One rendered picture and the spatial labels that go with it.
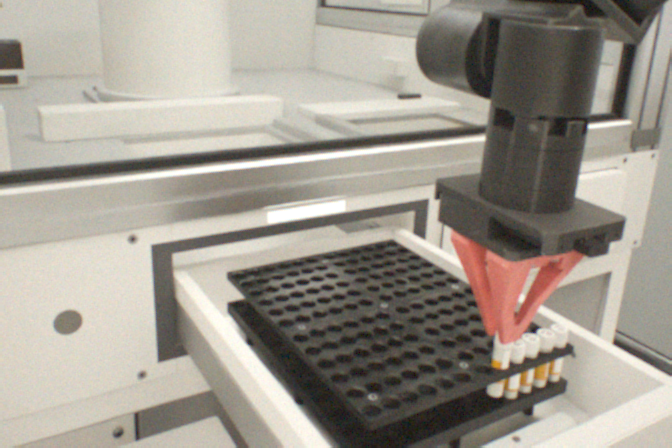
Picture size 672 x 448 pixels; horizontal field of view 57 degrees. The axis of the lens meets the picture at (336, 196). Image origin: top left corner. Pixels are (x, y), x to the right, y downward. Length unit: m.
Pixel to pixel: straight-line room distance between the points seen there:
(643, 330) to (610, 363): 1.87
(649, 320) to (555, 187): 1.99
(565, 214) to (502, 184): 0.04
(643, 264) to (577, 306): 1.35
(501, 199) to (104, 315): 0.34
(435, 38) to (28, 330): 0.37
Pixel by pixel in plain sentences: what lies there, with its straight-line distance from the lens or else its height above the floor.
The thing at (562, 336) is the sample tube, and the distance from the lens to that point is 0.48.
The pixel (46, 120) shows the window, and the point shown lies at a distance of 0.51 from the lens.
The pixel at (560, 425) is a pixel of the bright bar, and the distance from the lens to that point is 0.50.
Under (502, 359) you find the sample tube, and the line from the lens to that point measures 0.44.
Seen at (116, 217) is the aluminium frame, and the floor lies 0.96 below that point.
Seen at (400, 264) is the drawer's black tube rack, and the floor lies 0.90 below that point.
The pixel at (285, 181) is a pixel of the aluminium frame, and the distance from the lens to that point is 0.57.
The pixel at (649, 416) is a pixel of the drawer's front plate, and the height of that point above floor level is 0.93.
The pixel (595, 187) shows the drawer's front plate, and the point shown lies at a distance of 0.84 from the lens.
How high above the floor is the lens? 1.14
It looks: 18 degrees down
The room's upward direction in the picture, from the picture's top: 2 degrees clockwise
